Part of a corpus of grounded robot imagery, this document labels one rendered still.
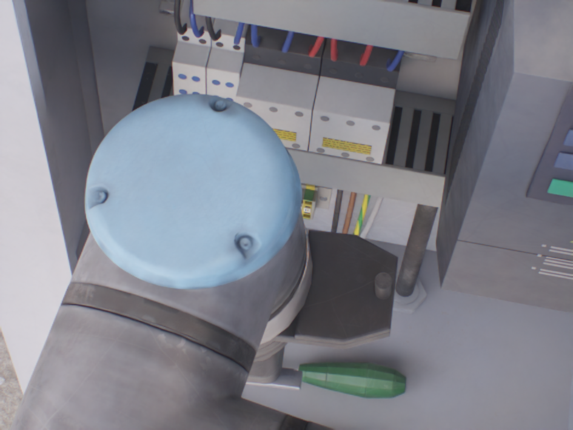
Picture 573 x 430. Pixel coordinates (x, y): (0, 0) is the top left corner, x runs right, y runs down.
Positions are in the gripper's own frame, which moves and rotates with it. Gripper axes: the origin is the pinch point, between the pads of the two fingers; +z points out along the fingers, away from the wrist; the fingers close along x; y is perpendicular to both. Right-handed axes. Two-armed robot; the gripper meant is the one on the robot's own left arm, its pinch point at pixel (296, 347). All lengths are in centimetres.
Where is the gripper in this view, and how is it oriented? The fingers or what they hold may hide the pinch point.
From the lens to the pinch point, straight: 92.9
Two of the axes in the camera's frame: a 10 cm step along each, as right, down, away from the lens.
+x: -1.3, 9.5, -2.8
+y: -9.9, -1.1, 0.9
